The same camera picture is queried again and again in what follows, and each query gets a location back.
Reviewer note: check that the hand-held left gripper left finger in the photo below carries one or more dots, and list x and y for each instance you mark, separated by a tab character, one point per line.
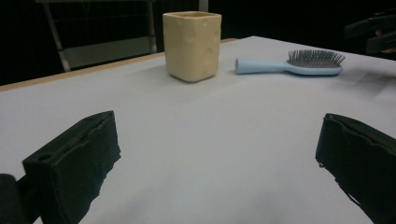
73	161

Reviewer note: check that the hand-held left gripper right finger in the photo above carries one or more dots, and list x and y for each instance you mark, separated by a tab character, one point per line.
361	158

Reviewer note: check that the light blue hairbrush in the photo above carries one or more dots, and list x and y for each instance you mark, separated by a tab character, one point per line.
289	66

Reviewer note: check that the yellow square cup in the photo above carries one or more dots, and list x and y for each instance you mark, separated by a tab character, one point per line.
192	46

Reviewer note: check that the white post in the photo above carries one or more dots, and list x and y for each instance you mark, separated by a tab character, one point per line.
203	5

